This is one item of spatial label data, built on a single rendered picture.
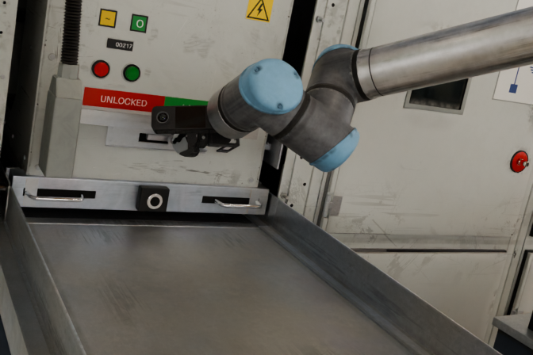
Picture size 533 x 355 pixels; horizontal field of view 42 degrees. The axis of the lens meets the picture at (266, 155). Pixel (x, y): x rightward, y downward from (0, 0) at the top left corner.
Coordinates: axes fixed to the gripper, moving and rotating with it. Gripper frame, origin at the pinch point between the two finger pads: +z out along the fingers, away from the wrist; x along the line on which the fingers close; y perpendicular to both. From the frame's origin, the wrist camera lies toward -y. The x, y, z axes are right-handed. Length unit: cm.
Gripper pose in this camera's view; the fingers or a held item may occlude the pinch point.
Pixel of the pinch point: (174, 143)
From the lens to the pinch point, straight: 137.8
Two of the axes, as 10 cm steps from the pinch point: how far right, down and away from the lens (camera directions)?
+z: -4.9, 2.5, 8.4
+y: 8.7, 0.7, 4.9
